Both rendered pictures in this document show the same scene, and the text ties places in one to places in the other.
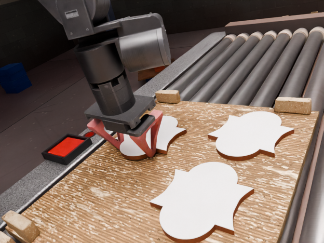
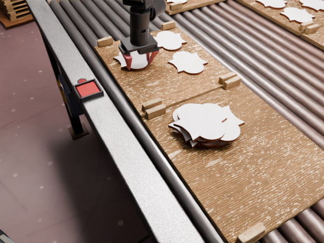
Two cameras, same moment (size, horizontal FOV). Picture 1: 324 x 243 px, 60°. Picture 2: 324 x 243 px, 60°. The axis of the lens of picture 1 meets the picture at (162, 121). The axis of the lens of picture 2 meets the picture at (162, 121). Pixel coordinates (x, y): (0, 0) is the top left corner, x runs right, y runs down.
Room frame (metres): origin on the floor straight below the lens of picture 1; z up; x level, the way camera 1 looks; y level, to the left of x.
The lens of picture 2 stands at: (0.06, 0.76, 1.49)
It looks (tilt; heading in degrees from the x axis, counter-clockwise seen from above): 46 degrees down; 291
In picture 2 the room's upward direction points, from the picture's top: straight up
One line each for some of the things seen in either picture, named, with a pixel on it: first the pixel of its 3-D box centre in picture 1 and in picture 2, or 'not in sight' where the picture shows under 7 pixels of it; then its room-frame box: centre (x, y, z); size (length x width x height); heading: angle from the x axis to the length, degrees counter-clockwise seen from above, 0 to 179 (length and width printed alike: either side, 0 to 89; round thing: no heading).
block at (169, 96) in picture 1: (168, 96); (104, 41); (0.59, -0.03, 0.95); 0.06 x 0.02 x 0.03; 49
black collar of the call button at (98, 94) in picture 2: (67, 148); (87, 90); (0.52, 0.21, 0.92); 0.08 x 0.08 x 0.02; 51
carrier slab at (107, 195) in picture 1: (175, 168); (161, 63); (0.36, 0.00, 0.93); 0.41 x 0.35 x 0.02; 139
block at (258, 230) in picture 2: not in sight; (250, 235); (-0.02, 0.50, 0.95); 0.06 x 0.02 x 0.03; 50
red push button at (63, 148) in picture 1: (67, 148); (87, 90); (0.52, 0.21, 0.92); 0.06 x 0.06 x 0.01; 51
